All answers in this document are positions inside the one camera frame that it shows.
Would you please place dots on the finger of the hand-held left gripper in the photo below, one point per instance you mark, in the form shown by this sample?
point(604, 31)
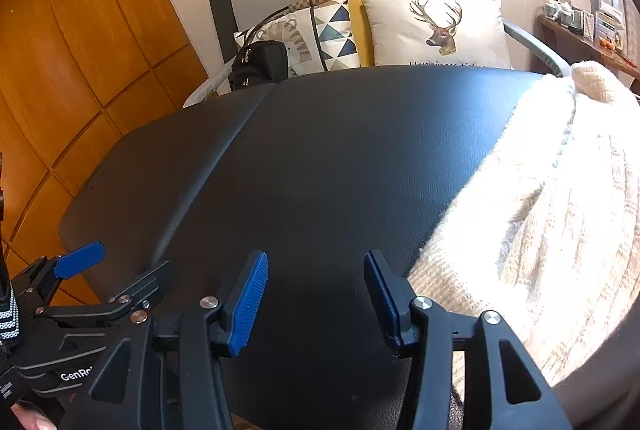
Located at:
point(160, 275)
point(80, 257)

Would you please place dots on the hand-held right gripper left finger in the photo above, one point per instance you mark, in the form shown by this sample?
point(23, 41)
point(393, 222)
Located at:
point(247, 300)

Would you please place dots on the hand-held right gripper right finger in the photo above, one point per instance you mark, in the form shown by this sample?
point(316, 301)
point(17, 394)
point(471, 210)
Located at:
point(382, 295)

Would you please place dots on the cream knitted sweater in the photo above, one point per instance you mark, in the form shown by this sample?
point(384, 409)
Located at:
point(550, 210)

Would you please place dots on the person's left hand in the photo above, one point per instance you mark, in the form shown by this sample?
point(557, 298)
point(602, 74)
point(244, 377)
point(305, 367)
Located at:
point(35, 420)

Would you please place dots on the wooden panelled wardrobe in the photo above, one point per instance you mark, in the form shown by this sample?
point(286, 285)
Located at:
point(75, 35)

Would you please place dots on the black handbag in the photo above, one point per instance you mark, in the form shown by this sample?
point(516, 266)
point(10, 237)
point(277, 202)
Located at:
point(260, 65)

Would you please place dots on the deer print pillow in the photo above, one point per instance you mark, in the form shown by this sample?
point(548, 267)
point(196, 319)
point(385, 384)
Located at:
point(400, 30)

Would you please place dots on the triangle pattern pillow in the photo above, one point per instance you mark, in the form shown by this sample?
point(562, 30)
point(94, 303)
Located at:
point(335, 30)

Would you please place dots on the wooden side shelf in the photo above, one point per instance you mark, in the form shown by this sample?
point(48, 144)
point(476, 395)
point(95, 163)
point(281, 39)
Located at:
point(550, 27)

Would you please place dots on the small orange fruits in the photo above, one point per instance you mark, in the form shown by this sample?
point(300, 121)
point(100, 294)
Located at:
point(610, 43)

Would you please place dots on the white box with papers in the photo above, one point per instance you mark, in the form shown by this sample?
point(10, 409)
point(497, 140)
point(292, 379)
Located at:
point(607, 25)

